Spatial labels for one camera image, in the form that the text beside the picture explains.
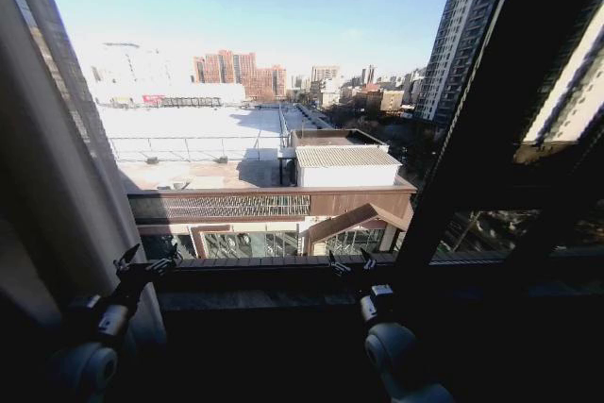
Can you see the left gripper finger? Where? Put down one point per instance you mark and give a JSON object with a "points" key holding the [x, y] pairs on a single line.
{"points": [[165, 261], [126, 259]]}

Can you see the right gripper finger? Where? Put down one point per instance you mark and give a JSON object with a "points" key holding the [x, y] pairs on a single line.
{"points": [[369, 262], [340, 267]]}

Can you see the brown facade low building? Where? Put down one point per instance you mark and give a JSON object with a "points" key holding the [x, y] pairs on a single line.
{"points": [[330, 209]]}

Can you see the dark window sill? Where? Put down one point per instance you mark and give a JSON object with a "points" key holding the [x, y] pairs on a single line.
{"points": [[259, 280]]}

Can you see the white corrugated rooftop shed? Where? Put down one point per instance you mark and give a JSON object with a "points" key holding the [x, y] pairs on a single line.
{"points": [[347, 167]]}

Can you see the beige fabric curtain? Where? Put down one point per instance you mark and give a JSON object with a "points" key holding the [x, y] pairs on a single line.
{"points": [[47, 162]]}

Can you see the large white flat-roofed building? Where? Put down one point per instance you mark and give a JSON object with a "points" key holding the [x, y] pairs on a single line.
{"points": [[189, 129]]}

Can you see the red brick apartment blocks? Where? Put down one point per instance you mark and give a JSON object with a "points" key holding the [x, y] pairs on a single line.
{"points": [[236, 70]]}

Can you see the tall grey apartment tower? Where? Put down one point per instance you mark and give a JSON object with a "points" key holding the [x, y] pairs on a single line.
{"points": [[458, 44]]}

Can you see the pale striped tower building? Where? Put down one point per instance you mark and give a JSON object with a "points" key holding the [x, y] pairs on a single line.
{"points": [[571, 77]]}

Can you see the dark window frame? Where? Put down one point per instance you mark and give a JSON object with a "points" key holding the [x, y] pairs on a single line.
{"points": [[472, 115]]}

